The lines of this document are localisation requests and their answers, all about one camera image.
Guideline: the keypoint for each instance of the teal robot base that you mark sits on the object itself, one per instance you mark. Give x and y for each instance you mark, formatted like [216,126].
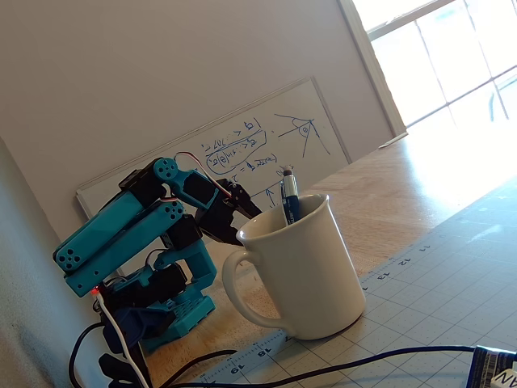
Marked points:
[190,315]

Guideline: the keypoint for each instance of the white ceramic mug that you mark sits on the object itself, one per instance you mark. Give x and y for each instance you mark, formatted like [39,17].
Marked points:
[307,275]

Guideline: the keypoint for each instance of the grey gridded cutting mat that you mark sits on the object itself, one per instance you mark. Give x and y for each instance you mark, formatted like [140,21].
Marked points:
[436,303]

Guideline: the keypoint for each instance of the bright window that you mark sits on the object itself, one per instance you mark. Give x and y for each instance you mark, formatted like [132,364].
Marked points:
[440,56]

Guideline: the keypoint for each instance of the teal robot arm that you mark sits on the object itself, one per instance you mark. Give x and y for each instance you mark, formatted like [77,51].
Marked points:
[101,230]

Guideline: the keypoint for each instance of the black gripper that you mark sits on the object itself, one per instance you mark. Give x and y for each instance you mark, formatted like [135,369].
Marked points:
[221,218]

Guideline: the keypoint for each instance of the dark blue pen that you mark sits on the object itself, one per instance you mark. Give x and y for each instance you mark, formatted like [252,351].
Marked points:
[291,202]

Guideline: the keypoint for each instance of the whiteboard with blue writing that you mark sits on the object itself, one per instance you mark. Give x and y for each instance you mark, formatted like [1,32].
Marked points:
[250,133]

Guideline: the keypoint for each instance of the dark blue clamp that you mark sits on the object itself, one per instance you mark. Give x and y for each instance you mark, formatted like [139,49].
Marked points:
[129,323]

